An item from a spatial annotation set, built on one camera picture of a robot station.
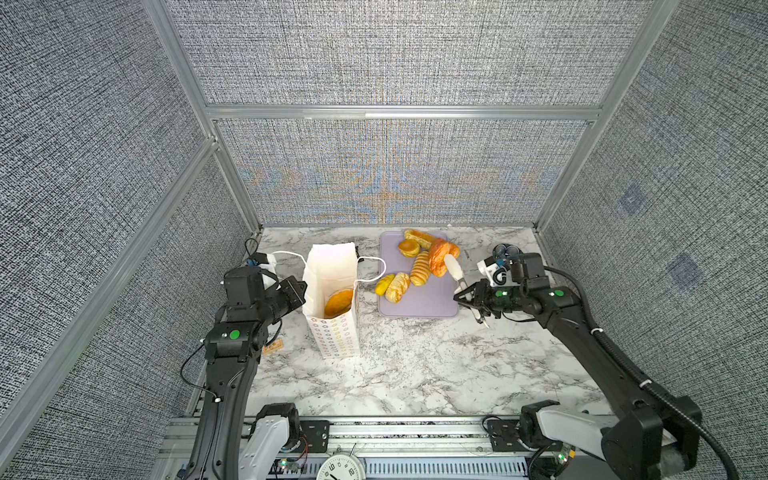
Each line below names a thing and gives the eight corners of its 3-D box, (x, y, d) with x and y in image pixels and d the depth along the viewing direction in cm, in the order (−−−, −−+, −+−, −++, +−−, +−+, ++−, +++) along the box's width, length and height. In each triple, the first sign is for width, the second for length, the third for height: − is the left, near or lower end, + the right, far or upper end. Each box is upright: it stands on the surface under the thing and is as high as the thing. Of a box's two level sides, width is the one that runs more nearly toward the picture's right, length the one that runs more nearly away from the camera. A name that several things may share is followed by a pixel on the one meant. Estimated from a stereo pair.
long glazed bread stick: (402, 241, 117) (403, 233, 113) (407, 234, 119) (408, 226, 115) (428, 252, 113) (430, 244, 110) (433, 245, 116) (434, 237, 112)
